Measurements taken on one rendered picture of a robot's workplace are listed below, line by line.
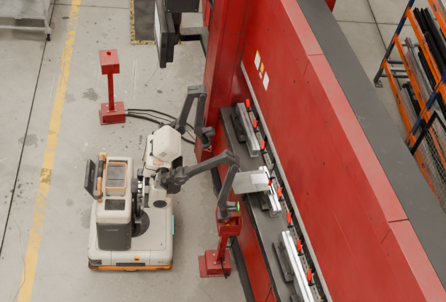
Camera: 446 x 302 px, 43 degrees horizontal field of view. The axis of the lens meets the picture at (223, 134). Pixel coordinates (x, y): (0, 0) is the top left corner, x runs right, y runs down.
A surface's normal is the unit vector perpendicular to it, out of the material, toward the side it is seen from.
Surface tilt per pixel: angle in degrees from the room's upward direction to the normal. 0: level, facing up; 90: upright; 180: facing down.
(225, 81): 90
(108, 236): 90
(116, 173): 0
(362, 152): 0
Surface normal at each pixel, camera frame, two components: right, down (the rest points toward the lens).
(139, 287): 0.12, -0.65
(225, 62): 0.23, 0.76
